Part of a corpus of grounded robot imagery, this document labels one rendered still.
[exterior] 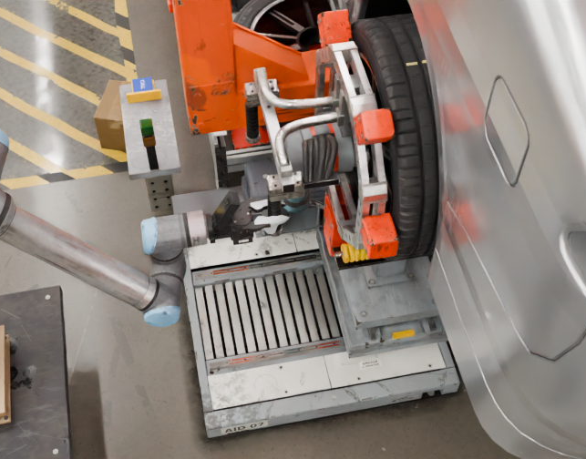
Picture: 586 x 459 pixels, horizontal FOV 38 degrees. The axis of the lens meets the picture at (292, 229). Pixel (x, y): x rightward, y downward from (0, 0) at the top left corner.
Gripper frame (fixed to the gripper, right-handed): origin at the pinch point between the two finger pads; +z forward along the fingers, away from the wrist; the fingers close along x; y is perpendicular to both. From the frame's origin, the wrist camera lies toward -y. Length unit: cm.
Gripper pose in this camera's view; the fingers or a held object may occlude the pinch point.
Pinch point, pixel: (282, 209)
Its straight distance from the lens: 222.3
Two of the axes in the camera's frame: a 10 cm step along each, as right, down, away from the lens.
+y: -0.1, 6.0, 8.0
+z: 9.8, -1.6, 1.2
